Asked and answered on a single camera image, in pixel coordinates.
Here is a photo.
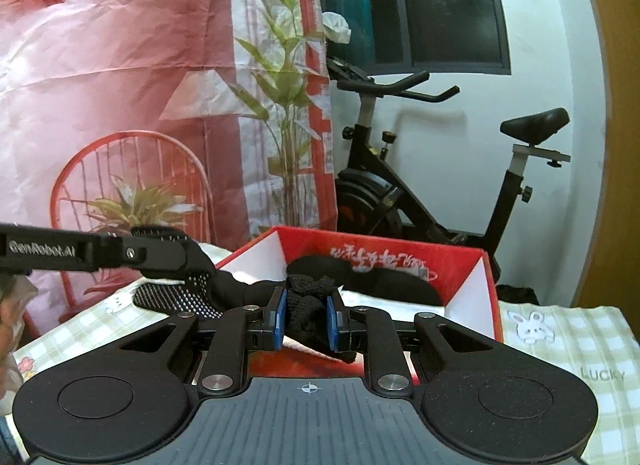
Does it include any dark framed window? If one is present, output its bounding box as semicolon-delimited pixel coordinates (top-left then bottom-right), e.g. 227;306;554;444
314;0;512;76

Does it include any black exercise bike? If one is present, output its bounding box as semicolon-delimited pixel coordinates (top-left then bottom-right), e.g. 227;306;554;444
325;57;572;296

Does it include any person's left hand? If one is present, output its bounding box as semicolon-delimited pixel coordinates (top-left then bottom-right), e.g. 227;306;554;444
0;275;39;391

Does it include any white plastic bag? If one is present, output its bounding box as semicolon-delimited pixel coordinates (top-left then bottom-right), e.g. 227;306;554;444
322;11;352;44

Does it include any black eye mask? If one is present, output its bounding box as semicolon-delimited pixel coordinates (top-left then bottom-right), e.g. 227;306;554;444
289;254;447;307

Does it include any red strawberry print cardboard box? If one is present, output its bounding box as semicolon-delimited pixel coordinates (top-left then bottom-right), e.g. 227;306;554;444
215;225;504;379

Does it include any wooden door panel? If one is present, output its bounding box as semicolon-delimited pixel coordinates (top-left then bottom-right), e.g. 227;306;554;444
575;0;640;312

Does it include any green checked rabbit tablecloth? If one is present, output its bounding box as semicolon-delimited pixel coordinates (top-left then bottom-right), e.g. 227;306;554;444
10;240;640;465

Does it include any black dotted knit glove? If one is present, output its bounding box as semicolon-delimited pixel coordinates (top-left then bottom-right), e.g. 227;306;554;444
131;226;364;367

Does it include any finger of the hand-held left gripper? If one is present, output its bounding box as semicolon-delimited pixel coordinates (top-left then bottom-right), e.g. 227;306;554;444
119;234;217;282

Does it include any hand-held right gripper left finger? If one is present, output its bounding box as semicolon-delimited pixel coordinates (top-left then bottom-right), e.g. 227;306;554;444
119;286;289;397

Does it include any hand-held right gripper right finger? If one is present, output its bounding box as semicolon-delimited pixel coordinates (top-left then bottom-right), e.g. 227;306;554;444
325;292;502;394

